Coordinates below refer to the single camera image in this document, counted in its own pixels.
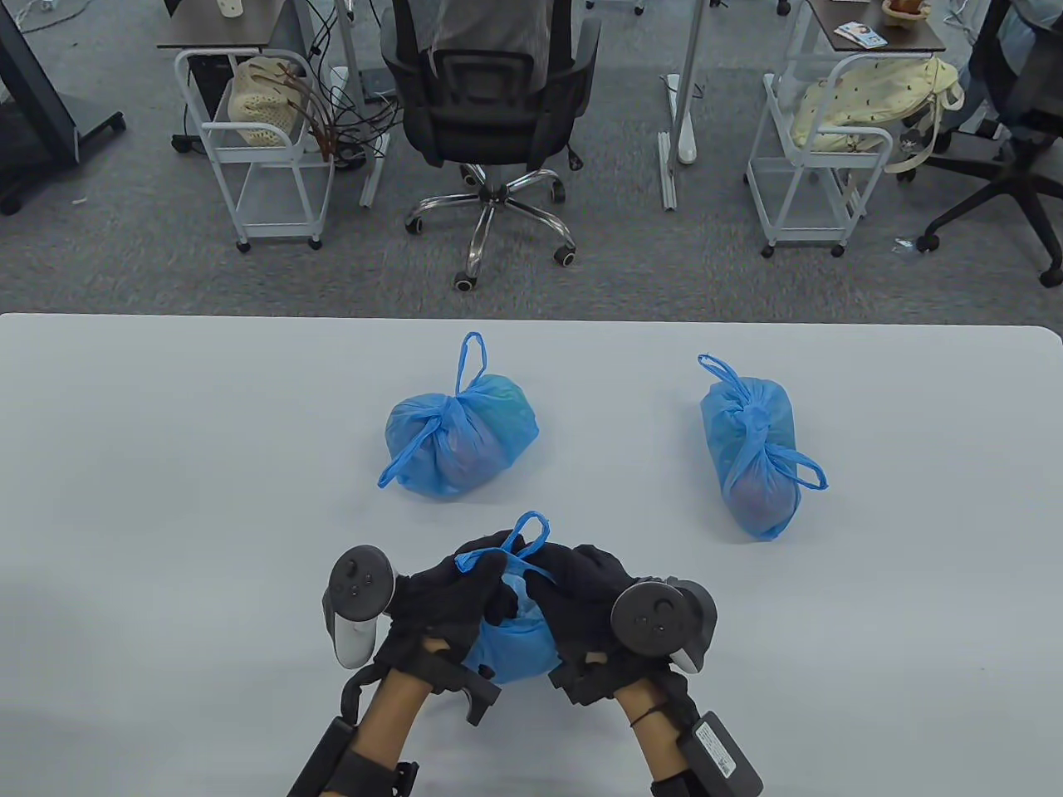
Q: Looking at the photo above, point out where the person's right hand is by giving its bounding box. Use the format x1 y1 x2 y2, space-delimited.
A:
525 544 703 716

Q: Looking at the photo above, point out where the person's left hand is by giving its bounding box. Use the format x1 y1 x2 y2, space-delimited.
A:
374 530 530 729

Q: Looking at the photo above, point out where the black handheld controller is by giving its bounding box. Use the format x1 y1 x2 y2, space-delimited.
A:
610 579 718 674
322 545 396 669

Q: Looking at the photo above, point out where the blue plastic bag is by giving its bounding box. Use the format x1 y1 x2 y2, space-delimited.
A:
455 511 567 686
379 332 540 499
699 353 829 540

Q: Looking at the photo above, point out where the person's right forearm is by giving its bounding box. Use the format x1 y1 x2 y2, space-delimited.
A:
613 677 694 797

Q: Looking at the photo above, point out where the person's left forearm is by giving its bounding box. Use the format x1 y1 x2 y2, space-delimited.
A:
357 668 433 797

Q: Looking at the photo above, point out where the black forearm battery box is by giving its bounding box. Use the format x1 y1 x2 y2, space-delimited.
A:
679 710 763 797
287 718 358 797

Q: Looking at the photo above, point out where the cream knitted bag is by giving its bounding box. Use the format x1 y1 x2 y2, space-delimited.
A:
228 56 310 152

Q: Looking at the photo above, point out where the pale yellow patterned bag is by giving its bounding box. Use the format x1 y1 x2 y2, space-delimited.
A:
789 56 967 174

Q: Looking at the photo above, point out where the white metal trolley cart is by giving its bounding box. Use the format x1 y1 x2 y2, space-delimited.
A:
174 48 336 252
745 54 895 258

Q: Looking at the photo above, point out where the black mesh office chair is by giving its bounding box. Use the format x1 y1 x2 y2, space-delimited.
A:
380 0 603 291

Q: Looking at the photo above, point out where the white desk leg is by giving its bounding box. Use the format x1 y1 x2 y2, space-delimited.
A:
659 0 708 210
335 0 391 208

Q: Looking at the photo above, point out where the brown topped desk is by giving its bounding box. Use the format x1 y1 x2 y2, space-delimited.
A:
806 0 948 55
158 0 293 51

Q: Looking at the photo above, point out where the black wheeled stand base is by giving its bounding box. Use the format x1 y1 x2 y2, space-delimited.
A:
0 0 127 217

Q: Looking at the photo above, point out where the tangle of cables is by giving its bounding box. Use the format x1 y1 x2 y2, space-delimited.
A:
287 0 404 171

